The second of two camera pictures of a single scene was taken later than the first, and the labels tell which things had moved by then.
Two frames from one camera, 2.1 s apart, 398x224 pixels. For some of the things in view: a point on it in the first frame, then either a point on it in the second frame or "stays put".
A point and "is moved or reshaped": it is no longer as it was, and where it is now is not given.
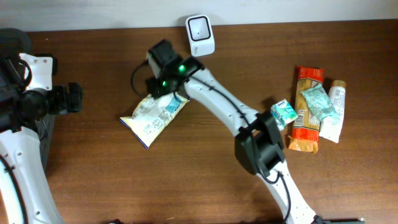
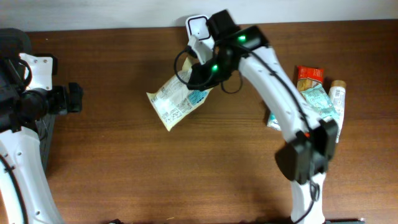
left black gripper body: (73, 97) stays put
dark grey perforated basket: (44, 130) stays put
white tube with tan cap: (330, 129) stays put
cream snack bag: (151, 116) is moved or reshaped
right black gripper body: (156, 90) → (199, 78)
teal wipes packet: (318, 100) stays put
